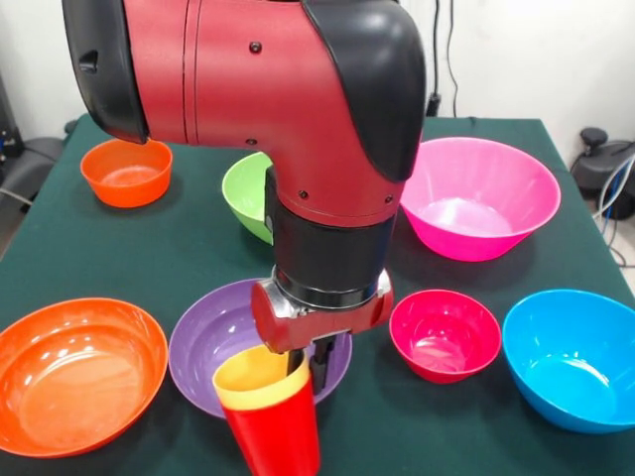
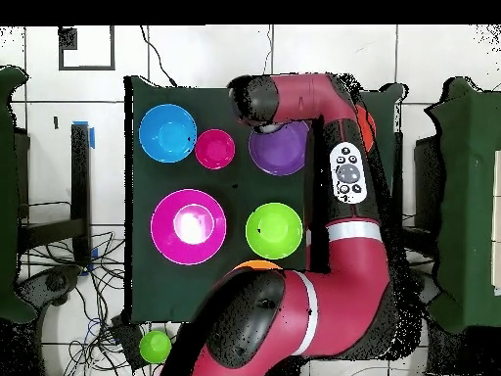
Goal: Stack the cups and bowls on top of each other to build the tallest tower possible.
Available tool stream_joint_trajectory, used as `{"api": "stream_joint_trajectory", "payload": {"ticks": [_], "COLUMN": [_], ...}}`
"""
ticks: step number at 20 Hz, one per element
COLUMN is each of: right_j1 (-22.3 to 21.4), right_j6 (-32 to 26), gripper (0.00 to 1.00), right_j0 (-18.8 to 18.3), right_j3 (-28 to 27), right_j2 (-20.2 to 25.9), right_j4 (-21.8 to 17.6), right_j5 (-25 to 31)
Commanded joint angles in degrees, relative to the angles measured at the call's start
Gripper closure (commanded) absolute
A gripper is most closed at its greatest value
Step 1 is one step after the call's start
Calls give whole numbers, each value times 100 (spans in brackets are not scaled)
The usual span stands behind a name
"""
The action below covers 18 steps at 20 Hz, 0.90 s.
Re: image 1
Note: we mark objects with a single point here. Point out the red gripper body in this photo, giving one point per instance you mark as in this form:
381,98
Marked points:
288,322

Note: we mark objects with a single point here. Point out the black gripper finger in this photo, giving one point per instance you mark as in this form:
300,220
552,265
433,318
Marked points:
321,365
296,362

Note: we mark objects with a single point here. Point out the stack of yellow cups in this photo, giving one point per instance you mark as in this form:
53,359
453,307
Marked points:
248,377

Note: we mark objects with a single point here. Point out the red cup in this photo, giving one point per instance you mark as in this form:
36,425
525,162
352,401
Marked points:
278,436

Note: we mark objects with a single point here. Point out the purple bowl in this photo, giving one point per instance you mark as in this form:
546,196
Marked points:
208,342

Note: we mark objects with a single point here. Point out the small crimson bowl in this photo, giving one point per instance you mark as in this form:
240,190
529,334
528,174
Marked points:
444,337

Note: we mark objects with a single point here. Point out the small orange bowl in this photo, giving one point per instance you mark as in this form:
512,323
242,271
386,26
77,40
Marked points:
124,174

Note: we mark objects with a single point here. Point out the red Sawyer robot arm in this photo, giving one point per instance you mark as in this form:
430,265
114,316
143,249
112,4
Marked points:
248,89

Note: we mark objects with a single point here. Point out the dark green table cloth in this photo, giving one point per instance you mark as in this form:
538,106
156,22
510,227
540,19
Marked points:
198,253

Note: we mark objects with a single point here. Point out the green bowl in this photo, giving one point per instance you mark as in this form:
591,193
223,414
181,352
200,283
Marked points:
248,193

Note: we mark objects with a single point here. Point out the large red-orange bowl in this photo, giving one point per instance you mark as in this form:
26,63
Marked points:
74,377

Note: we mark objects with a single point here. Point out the large magenta bowl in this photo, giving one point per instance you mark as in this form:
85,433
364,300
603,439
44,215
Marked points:
486,198

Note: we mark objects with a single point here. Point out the blue bowl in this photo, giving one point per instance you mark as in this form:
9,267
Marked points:
571,357

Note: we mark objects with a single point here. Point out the black chair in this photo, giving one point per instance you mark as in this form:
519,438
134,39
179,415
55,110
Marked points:
35,159

